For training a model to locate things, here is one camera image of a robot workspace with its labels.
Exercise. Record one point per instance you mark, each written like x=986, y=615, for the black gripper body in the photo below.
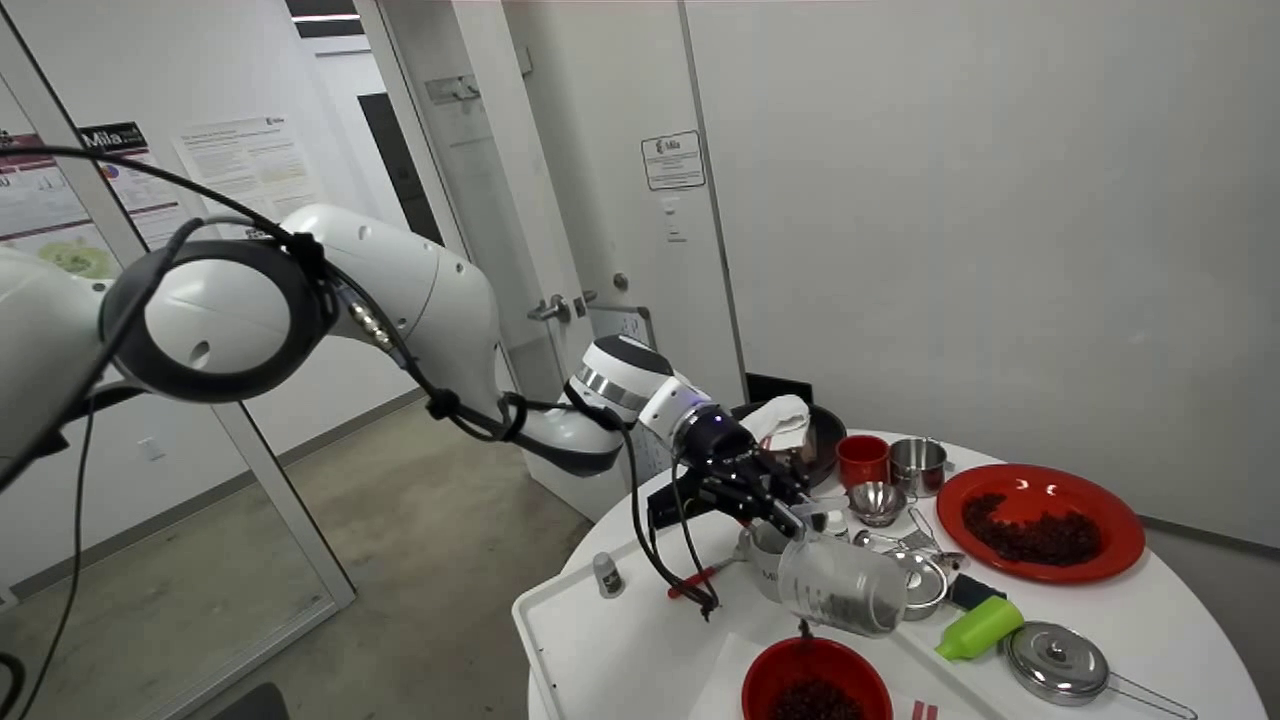
x=720, y=474

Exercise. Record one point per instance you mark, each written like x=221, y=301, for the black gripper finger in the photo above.
x=788, y=521

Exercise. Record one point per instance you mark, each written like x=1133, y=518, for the clear plastic measuring jar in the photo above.
x=826, y=579

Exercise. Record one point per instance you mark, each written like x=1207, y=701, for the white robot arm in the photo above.
x=228, y=309

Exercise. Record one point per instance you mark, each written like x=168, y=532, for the small steel bowl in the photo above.
x=872, y=502

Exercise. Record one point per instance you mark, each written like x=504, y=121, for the orange bowl with beans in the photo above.
x=811, y=679

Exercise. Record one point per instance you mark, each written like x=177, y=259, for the black frying pan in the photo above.
x=816, y=460

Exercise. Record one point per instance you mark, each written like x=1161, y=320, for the white folded cloth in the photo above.
x=781, y=424

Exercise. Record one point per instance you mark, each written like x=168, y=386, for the red cup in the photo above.
x=861, y=457

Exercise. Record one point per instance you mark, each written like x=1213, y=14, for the small steel cup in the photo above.
x=918, y=464

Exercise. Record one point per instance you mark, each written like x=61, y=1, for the small grey shaker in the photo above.
x=604, y=575

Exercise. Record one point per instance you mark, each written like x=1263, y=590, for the green bottle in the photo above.
x=986, y=617

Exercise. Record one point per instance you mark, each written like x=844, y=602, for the white red striped towel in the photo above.
x=921, y=710

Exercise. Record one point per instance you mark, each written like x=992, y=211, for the large orange plate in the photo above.
x=1040, y=524

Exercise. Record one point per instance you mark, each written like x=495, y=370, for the white door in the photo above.
x=460, y=103

